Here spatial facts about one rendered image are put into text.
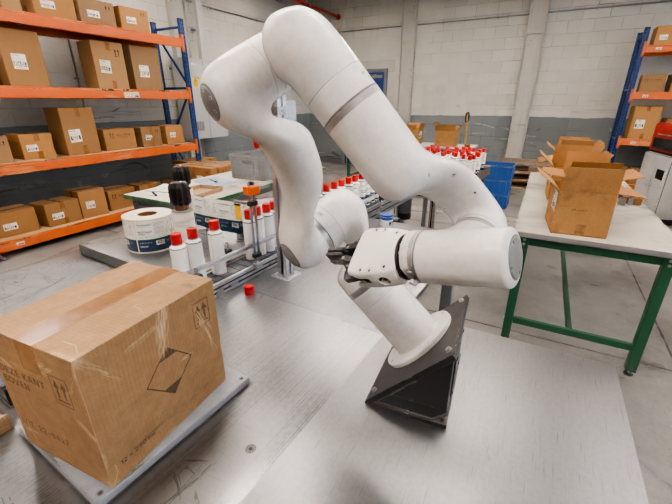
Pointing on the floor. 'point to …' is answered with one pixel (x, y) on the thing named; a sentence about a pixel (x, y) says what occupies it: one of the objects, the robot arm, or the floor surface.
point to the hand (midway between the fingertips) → (338, 255)
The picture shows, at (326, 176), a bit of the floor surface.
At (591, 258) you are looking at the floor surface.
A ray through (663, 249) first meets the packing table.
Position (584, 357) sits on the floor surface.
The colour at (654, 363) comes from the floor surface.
